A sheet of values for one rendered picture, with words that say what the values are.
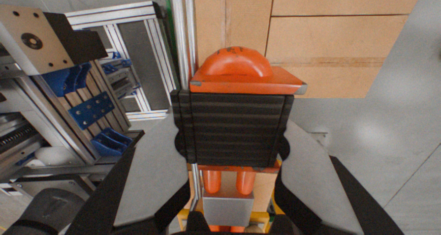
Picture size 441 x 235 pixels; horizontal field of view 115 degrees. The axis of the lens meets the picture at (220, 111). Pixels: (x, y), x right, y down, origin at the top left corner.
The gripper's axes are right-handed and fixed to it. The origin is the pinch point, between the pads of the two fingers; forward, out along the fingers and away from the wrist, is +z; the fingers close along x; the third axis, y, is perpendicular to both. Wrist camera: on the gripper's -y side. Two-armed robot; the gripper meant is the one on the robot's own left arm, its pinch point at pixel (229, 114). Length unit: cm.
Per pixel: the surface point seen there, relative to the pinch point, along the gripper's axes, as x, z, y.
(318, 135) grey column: 113, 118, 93
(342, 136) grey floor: 142, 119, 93
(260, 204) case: 20, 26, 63
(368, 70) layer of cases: 76, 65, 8
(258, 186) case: 17, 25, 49
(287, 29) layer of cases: 29, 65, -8
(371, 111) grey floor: 156, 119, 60
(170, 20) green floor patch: -42, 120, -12
